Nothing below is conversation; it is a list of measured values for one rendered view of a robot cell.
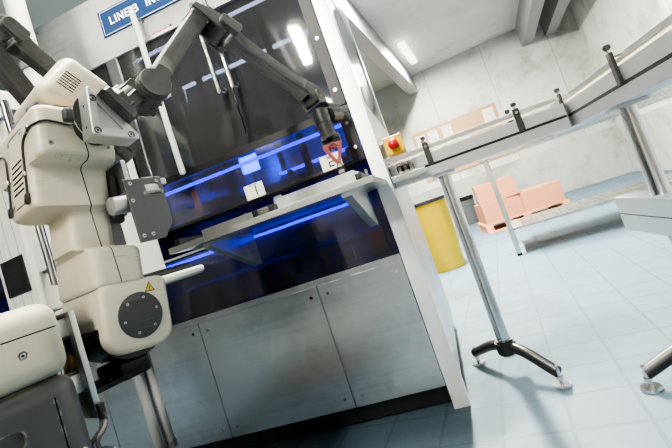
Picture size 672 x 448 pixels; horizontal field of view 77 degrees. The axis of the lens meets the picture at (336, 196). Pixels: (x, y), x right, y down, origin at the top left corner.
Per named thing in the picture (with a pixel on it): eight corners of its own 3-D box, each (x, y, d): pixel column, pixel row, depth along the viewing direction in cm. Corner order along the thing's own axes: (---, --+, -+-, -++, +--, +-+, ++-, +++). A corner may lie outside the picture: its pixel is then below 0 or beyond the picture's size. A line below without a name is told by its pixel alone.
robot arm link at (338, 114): (299, 101, 153) (314, 87, 148) (319, 100, 162) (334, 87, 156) (313, 130, 152) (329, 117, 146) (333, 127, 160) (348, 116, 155)
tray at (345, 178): (310, 206, 164) (308, 197, 164) (373, 183, 158) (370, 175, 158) (278, 209, 131) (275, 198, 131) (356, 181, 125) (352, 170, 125)
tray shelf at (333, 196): (237, 239, 183) (235, 235, 183) (390, 185, 168) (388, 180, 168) (169, 254, 136) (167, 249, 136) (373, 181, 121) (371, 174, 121)
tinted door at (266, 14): (250, 143, 174) (208, 13, 179) (347, 104, 165) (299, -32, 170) (250, 143, 174) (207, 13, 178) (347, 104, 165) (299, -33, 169)
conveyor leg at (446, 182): (496, 354, 172) (432, 176, 177) (518, 348, 170) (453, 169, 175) (499, 362, 163) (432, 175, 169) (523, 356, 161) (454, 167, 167)
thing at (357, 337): (166, 403, 295) (130, 282, 301) (456, 324, 251) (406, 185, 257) (34, 506, 197) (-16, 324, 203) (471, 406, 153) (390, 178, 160)
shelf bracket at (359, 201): (371, 226, 162) (360, 194, 162) (378, 224, 161) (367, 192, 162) (355, 234, 128) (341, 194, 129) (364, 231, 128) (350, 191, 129)
